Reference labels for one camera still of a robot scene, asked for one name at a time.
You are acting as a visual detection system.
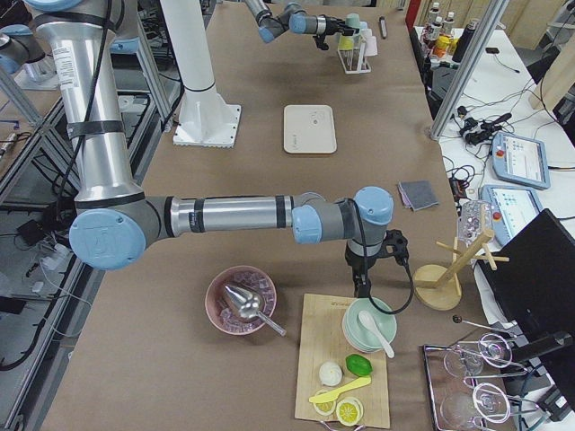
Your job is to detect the black monitor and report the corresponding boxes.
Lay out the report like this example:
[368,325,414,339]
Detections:
[473,207,575,351]

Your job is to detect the cream rabbit tray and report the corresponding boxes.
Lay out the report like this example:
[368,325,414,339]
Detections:
[283,105,337,154]

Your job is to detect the lemon slice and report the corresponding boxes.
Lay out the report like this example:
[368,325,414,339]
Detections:
[335,397,364,427]
[313,400,337,417]

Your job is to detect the grey folded cloth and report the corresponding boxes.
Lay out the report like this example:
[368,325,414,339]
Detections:
[397,180,438,211]

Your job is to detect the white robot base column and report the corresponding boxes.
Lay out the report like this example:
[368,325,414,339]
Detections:
[161,0,241,148]

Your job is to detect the yellow cup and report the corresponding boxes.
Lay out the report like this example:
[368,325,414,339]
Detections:
[338,34,356,51]

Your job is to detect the stacked green bowls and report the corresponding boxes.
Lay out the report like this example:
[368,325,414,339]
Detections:
[341,295,398,353]

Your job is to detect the far teach pendant tablet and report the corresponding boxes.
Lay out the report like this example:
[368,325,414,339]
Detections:
[491,131,551,189]

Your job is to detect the teach pendant tablet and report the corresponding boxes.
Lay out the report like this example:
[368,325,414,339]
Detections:
[480,185,543,246]
[491,131,551,189]

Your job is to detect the white garlic bulb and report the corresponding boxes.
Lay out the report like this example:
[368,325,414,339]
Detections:
[318,361,343,387]

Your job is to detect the copper wire bottle basket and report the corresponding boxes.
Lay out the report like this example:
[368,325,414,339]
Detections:
[420,11,457,58]

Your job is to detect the pink cup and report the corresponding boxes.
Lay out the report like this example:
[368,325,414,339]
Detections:
[364,36,378,57]

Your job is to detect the yellow plastic knife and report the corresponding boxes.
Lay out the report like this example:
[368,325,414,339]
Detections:
[308,376,372,404]

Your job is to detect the white ceramic spoon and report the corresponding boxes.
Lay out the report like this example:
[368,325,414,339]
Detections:
[358,311,395,359]

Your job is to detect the white wire cup rack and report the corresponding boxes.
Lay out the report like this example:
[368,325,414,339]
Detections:
[337,43,372,75]

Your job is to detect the green lime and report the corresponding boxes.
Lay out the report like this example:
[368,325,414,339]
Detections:
[345,354,373,377]

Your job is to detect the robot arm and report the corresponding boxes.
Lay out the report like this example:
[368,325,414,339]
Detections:
[29,1,393,297]
[244,0,358,50]

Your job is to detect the wooden cutting board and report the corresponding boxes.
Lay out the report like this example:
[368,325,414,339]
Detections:
[295,294,391,428]

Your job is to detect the pink bowl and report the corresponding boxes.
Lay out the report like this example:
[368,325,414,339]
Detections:
[205,266,277,335]

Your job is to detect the cream white cup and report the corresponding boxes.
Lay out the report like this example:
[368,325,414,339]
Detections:
[360,28,373,40]

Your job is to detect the green cup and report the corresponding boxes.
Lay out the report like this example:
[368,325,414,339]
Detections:
[345,13,360,33]

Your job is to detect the near teach pendant tablet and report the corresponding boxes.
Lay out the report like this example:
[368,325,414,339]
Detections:
[480,185,543,246]

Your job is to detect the aluminium frame post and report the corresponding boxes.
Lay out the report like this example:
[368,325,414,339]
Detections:
[429,0,509,141]

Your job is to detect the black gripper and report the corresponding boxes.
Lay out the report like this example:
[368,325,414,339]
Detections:
[323,15,360,35]
[345,240,376,298]

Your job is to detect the small black box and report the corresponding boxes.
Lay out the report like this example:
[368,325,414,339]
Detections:
[448,178,469,202]

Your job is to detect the wooden mug tree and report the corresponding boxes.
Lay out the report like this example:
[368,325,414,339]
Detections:
[413,229,510,311]

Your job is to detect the black flask bottle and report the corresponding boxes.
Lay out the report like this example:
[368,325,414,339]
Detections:
[452,18,480,63]

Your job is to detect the metal scoop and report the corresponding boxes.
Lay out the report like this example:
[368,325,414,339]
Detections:
[223,284,287,337]

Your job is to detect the wine glass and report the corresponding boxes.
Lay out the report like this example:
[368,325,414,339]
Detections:
[444,333,512,377]
[440,383,511,430]

